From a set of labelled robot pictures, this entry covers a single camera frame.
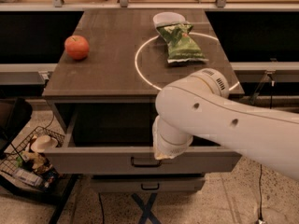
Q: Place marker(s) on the grey top drawer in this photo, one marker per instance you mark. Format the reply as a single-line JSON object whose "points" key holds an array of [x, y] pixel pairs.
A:
{"points": [[71, 158]]}

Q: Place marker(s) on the green chip bag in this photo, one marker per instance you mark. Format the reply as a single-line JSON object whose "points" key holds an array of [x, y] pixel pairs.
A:
{"points": [[181, 47]]}

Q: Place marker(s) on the white packet in basket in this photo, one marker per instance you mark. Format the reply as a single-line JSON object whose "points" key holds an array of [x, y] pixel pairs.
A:
{"points": [[27, 177]]}

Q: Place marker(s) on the white bowl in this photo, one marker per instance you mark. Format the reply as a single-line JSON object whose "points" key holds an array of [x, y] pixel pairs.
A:
{"points": [[165, 18]]}

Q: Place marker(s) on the grey bottom drawer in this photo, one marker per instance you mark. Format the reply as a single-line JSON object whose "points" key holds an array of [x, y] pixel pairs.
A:
{"points": [[150, 184]]}

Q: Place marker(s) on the grey drawer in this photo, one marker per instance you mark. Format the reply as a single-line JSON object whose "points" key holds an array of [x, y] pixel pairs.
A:
{"points": [[71, 158], [150, 184]]}

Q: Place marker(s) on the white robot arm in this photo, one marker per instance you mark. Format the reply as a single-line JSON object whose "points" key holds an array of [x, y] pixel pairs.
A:
{"points": [[198, 105]]}

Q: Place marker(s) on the grey drawer cabinet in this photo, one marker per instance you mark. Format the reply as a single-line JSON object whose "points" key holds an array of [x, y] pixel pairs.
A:
{"points": [[113, 89]]}

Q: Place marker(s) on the red apple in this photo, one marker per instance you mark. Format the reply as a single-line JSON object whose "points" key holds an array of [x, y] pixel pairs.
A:
{"points": [[77, 47]]}

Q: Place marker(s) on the black wire basket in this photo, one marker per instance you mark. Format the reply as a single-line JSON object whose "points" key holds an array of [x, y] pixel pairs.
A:
{"points": [[22, 156]]}

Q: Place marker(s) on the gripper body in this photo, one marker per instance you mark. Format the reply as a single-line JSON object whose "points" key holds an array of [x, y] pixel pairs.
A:
{"points": [[172, 147]]}

